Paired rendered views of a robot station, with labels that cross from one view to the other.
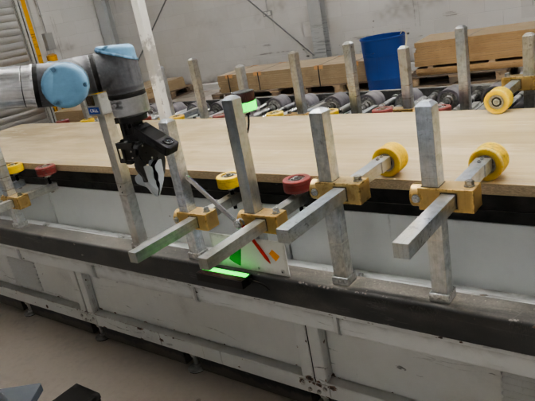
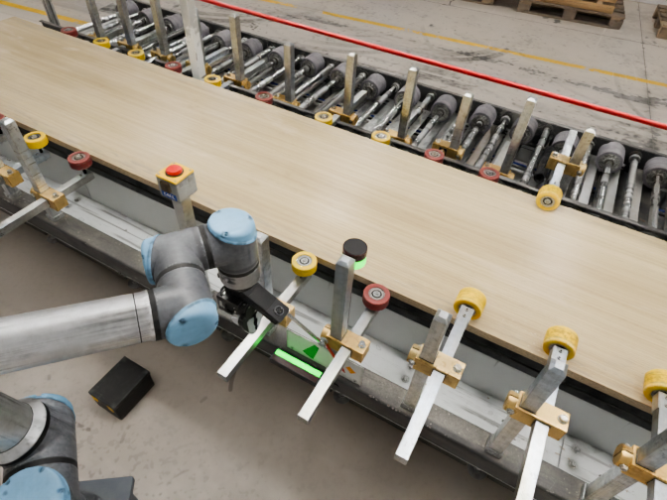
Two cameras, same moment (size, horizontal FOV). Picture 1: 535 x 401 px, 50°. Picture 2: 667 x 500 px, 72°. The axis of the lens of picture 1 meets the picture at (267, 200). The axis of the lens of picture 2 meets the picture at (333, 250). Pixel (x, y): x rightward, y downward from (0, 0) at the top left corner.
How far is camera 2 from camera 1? 96 cm
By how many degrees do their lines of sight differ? 29
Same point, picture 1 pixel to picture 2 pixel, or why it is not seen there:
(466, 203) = (556, 434)
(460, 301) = (508, 456)
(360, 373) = not seen: hidden behind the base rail
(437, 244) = (511, 434)
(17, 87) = (136, 338)
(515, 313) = (551, 482)
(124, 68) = (244, 253)
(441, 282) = (500, 447)
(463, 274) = (498, 393)
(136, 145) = (243, 309)
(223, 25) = not seen: outside the picture
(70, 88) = (200, 331)
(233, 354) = not seen: hidden behind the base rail
